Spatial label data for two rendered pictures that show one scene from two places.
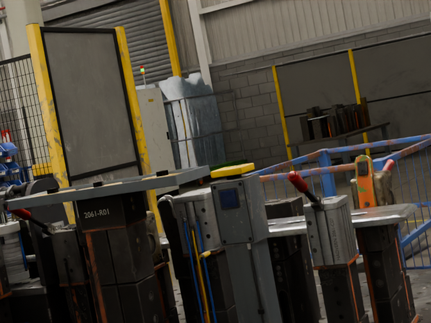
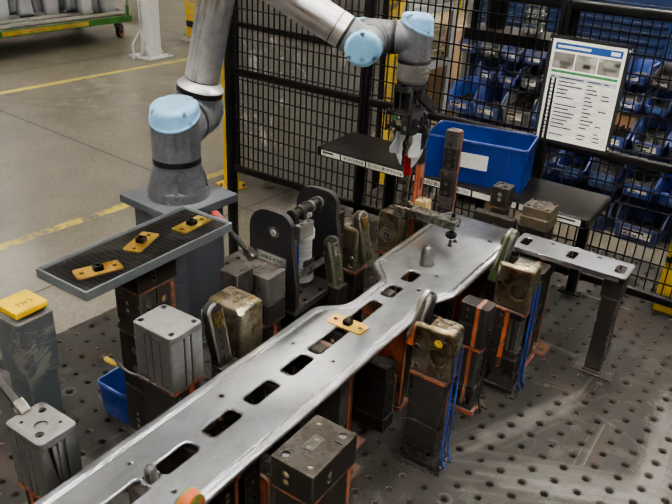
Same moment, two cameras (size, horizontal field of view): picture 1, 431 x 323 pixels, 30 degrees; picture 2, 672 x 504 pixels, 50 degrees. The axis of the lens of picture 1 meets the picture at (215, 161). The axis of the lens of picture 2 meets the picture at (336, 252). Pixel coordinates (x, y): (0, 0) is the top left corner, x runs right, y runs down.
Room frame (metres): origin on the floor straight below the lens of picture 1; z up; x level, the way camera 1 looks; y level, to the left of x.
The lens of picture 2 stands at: (2.04, -0.96, 1.80)
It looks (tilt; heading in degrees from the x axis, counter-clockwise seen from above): 27 degrees down; 97
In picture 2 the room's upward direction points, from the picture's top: 3 degrees clockwise
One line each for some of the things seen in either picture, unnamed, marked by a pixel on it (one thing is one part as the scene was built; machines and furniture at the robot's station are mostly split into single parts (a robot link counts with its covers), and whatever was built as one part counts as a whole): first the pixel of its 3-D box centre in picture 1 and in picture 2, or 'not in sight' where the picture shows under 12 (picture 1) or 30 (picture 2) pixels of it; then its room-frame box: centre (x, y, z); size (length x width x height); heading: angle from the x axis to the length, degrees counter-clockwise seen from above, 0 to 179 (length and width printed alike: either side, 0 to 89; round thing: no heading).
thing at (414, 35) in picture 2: not in sight; (414, 38); (1.97, 0.73, 1.49); 0.09 x 0.08 x 0.11; 179
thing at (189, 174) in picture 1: (108, 188); (141, 247); (1.51, 0.21, 1.16); 0.37 x 0.14 x 0.02; 64
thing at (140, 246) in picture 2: (98, 184); (141, 239); (1.50, 0.22, 1.17); 0.08 x 0.04 x 0.01; 85
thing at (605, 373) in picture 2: not in sight; (604, 322); (2.52, 0.67, 0.84); 0.11 x 0.06 x 0.29; 154
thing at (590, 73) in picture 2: not in sight; (580, 94); (2.44, 1.15, 1.30); 0.23 x 0.02 x 0.31; 154
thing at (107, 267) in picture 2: (162, 173); (98, 267); (1.47, 0.10, 1.17); 0.08 x 0.04 x 0.01; 44
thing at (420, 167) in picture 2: not in sight; (413, 233); (2.02, 0.85, 0.95); 0.03 x 0.01 x 0.50; 64
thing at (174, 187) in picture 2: not in sight; (177, 174); (1.44, 0.61, 1.15); 0.15 x 0.15 x 0.10
